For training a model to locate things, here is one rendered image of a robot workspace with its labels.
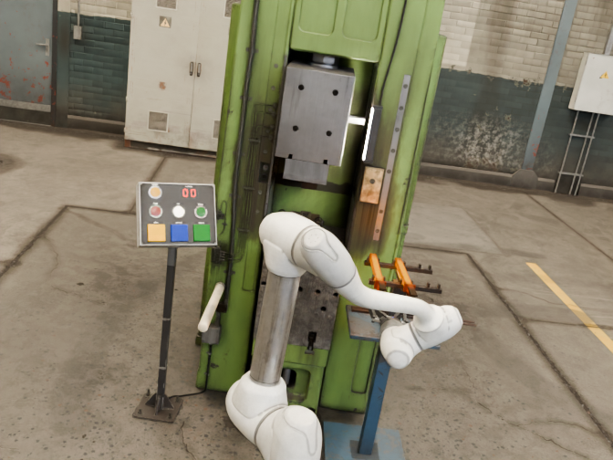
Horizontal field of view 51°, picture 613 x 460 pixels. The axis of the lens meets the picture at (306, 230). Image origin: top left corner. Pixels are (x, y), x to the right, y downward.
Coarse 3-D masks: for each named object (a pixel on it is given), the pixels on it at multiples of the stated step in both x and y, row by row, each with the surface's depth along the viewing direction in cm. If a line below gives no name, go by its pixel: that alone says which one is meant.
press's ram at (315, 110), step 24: (288, 72) 279; (312, 72) 279; (336, 72) 284; (288, 96) 282; (312, 96) 282; (336, 96) 281; (288, 120) 286; (312, 120) 285; (336, 120) 285; (360, 120) 303; (288, 144) 289; (312, 144) 289; (336, 144) 288
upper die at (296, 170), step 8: (288, 160) 292; (296, 160) 292; (288, 168) 293; (296, 168) 293; (304, 168) 293; (312, 168) 292; (320, 168) 292; (328, 168) 292; (288, 176) 294; (296, 176) 294; (304, 176) 294; (312, 176) 294; (320, 176) 293
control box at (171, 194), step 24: (144, 192) 281; (168, 192) 285; (192, 192) 290; (144, 216) 280; (168, 216) 284; (192, 216) 288; (144, 240) 278; (168, 240) 282; (192, 240) 286; (216, 240) 291
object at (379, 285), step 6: (372, 258) 294; (372, 264) 287; (378, 264) 288; (372, 270) 285; (378, 270) 281; (378, 276) 275; (378, 282) 268; (384, 282) 267; (378, 288) 269; (384, 288) 261
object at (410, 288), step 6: (396, 258) 298; (396, 264) 294; (402, 264) 293; (402, 270) 285; (402, 276) 279; (408, 276) 280; (402, 282) 277; (408, 282) 273; (408, 288) 267; (414, 288) 267; (408, 294) 267; (414, 294) 262
